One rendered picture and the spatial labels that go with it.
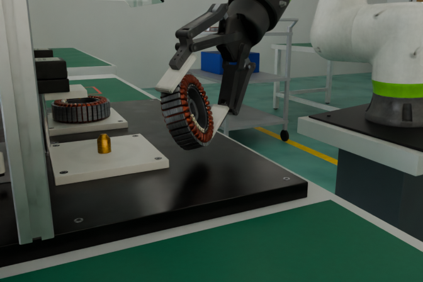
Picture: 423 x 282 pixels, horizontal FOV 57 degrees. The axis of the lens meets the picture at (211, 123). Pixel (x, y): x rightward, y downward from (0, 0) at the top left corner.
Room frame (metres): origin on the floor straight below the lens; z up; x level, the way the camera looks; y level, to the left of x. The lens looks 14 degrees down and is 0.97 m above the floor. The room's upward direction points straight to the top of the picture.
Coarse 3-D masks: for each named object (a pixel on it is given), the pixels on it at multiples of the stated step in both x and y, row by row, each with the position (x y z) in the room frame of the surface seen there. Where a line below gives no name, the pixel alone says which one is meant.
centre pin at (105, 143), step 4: (100, 136) 0.55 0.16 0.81; (104, 136) 0.55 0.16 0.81; (100, 140) 0.54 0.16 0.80; (104, 140) 0.54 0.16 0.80; (108, 140) 0.55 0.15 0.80; (100, 144) 0.54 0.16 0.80; (104, 144) 0.54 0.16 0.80; (108, 144) 0.55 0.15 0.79; (100, 148) 0.54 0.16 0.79; (104, 148) 0.54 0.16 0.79; (108, 148) 0.55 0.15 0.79; (100, 152) 0.54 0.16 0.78; (104, 152) 0.54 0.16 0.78; (108, 152) 0.54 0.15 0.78
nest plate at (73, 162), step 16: (64, 144) 0.59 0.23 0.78; (80, 144) 0.59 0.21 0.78; (96, 144) 0.59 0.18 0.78; (112, 144) 0.59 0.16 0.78; (128, 144) 0.59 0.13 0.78; (144, 144) 0.59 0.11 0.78; (64, 160) 0.51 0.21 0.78; (80, 160) 0.51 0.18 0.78; (96, 160) 0.51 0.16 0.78; (112, 160) 0.51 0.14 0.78; (128, 160) 0.51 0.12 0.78; (144, 160) 0.51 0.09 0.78; (160, 160) 0.51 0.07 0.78; (64, 176) 0.46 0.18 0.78; (80, 176) 0.46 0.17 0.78; (96, 176) 0.47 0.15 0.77; (112, 176) 0.48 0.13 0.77
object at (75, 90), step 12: (36, 60) 0.50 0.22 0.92; (48, 60) 0.50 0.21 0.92; (60, 60) 0.50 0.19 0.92; (36, 72) 0.49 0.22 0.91; (48, 72) 0.49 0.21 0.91; (60, 72) 0.50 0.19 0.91; (48, 84) 0.49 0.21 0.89; (60, 84) 0.50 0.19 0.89; (48, 96) 0.49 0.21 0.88; (60, 96) 0.50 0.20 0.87; (72, 96) 0.51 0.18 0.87; (84, 96) 0.51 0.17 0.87
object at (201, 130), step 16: (192, 80) 0.56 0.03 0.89; (176, 96) 0.51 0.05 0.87; (192, 96) 0.58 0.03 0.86; (176, 112) 0.50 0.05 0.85; (192, 112) 0.56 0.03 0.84; (208, 112) 0.58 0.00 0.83; (176, 128) 0.51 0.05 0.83; (192, 128) 0.51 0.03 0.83; (208, 128) 0.56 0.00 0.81; (192, 144) 0.51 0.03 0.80; (208, 144) 0.54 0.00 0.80
